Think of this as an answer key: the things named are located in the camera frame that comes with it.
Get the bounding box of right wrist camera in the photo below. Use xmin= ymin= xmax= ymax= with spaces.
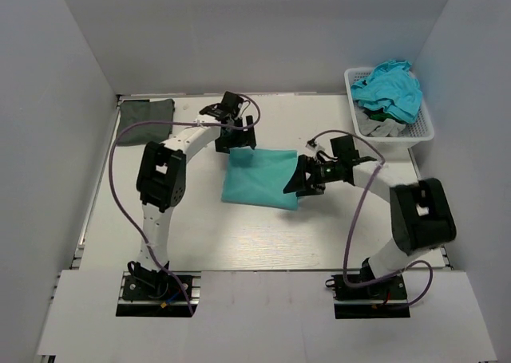
xmin=307 ymin=136 xmax=376 ymax=167

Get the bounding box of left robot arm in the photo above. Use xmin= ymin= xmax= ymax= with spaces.
xmin=129 ymin=115 xmax=256 ymax=298

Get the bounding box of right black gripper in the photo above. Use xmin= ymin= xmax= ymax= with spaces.
xmin=283 ymin=155 xmax=342 ymax=197

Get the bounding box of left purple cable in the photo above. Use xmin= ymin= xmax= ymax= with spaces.
xmin=108 ymin=93 xmax=263 ymax=316

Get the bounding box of white plastic basket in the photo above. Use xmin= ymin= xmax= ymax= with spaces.
xmin=344 ymin=67 xmax=434 ymax=148

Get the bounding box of folded dark green t shirt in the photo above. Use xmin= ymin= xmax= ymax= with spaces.
xmin=114 ymin=98 xmax=176 ymax=147

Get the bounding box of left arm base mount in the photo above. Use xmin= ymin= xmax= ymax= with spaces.
xmin=116 ymin=271 xmax=192 ymax=318

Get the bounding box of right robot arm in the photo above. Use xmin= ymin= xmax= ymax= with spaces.
xmin=283 ymin=155 xmax=457 ymax=298

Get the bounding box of green cloth in basket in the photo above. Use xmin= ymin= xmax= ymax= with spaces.
xmin=366 ymin=110 xmax=394 ymax=122

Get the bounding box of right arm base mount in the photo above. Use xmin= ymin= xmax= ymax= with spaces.
xmin=325 ymin=274 xmax=410 ymax=320

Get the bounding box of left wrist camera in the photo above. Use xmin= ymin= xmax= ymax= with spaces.
xmin=199 ymin=91 xmax=244 ymax=123

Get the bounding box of grey cloth in basket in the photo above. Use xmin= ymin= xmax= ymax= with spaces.
xmin=355 ymin=110 xmax=406 ymax=137

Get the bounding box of teal t shirt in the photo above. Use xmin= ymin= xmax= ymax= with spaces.
xmin=221 ymin=148 xmax=299 ymax=211

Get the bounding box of light blue t shirt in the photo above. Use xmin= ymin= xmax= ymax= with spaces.
xmin=350 ymin=60 xmax=422 ymax=124

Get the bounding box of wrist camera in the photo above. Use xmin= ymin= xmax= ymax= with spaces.
xmin=307 ymin=136 xmax=376 ymax=167
xmin=199 ymin=91 xmax=244 ymax=123

